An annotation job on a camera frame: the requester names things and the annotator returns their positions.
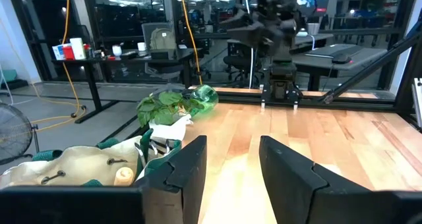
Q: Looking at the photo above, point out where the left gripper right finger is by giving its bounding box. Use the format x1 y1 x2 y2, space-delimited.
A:
258 135 329 224

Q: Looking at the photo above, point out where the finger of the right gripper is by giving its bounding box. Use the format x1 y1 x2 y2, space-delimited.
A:
219 11 255 30
227 25 274 48

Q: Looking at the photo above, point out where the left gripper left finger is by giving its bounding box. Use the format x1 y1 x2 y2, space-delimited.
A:
135 134 208 224

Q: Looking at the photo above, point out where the wooden handle hand rake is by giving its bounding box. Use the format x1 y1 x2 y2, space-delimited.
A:
150 140 173 159

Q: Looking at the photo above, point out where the wooden handle garden trowel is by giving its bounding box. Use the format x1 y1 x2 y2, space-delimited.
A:
113 167 135 187

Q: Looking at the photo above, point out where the cream canvas gardening bag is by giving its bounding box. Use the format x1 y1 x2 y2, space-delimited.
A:
0 128 183 189

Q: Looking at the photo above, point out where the black office chair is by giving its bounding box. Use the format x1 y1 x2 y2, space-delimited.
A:
223 41 262 87

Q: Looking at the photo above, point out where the white paper cup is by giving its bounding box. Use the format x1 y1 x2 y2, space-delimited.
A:
306 22 322 36

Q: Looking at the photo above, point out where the grey laptop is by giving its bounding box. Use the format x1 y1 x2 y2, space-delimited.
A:
304 43 364 59

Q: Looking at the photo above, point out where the dark grey desk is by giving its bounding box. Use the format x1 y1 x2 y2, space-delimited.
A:
291 32 389 92

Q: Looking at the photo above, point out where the green plant in white pot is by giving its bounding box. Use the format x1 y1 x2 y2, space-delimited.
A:
136 90 206 142

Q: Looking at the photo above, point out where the black computer mouse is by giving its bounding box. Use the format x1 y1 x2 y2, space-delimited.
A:
330 53 353 65

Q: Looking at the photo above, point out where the olive green backpack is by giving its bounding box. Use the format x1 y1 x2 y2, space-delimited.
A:
148 27 177 51

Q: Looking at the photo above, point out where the black office desk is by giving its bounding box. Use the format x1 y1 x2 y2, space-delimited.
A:
51 47 196 125

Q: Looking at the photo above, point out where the red container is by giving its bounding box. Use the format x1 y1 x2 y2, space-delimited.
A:
62 45 76 61

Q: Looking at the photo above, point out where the blue and white box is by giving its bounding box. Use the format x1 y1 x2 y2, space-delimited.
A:
51 43 72 61

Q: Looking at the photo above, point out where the black floor fan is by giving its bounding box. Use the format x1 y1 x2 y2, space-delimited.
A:
0 101 41 166

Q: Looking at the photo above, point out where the white hanging cable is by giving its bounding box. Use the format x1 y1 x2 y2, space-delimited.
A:
243 0 255 89

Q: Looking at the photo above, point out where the yellow hanging cable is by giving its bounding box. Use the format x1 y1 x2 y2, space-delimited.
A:
179 0 204 86

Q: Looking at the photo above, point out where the silver metal bracket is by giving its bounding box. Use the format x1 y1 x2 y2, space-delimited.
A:
411 78 422 128

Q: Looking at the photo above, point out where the yellow floor cable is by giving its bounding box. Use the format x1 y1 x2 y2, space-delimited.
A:
30 0 88 133

